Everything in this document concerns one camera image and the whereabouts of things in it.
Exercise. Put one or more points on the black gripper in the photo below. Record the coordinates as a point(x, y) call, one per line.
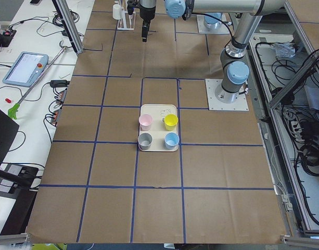
point(146, 13)

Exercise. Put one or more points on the white plastic cup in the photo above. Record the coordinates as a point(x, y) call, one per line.
point(116, 12)

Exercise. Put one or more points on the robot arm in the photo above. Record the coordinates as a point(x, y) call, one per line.
point(212, 22)
point(235, 71)

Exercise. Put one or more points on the pink plastic cup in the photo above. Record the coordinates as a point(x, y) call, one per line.
point(145, 122)

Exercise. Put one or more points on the yellow plastic cup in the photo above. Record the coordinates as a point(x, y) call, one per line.
point(170, 122)

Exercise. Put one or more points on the grey plastic cup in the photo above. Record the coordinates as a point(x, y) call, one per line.
point(144, 141)

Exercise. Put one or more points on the light blue cup front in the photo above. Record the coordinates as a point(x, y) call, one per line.
point(171, 140)

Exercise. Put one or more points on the cream serving tray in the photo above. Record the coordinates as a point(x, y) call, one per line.
point(158, 131)

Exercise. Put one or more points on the black power adapter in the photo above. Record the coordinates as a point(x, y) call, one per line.
point(59, 83)

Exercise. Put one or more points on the teach pendant tablet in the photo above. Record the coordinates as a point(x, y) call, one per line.
point(26, 69)

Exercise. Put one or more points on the reacher grabber tool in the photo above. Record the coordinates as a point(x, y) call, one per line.
point(12, 111)

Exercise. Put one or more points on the black monitor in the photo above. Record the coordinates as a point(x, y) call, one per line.
point(8, 131)

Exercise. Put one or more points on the white wire cup rack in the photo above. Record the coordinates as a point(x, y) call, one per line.
point(127, 23)

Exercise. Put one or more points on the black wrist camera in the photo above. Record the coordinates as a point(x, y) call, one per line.
point(131, 5)

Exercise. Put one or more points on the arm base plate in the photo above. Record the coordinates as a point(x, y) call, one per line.
point(223, 30)
point(220, 100)

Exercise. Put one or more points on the aluminium frame post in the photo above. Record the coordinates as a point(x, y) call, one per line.
point(64, 14)

